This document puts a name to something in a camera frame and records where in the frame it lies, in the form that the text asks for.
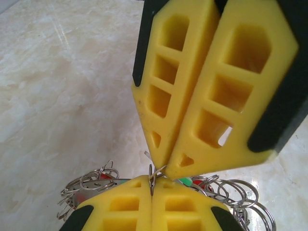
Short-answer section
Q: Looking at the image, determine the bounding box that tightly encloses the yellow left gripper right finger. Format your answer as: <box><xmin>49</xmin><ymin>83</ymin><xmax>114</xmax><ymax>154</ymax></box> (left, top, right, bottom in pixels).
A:
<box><xmin>153</xmin><ymin>178</ymin><xmax>243</xmax><ymax>231</ymax></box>

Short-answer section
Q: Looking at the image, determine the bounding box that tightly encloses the red plastic key tag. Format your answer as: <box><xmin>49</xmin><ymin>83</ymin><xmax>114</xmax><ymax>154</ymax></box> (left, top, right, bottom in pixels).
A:
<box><xmin>98</xmin><ymin>172</ymin><xmax>116</xmax><ymax>180</ymax></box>
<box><xmin>192</xmin><ymin>177</ymin><xmax>210</xmax><ymax>191</ymax></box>

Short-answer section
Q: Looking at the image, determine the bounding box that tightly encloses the silver key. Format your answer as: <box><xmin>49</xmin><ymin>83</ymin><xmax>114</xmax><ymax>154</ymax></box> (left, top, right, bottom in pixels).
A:
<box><xmin>143</xmin><ymin>150</ymin><xmax>167</xmax><ymax>179</ymax></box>

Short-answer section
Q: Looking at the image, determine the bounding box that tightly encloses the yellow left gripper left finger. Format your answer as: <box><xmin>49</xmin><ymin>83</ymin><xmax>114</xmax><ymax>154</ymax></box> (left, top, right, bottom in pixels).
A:
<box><xmin>61</xmin><ymin>175</ymin><xmax>153</xmax><ymax>231</ymax></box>

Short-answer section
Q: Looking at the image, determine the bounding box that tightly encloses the metal keyring disc with rings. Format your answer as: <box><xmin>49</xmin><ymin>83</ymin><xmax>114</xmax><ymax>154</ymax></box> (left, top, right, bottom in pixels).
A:
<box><xmin>56</xmin><ymin>160</ymin><xmax>277</xmax><ymax>231</ymax></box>

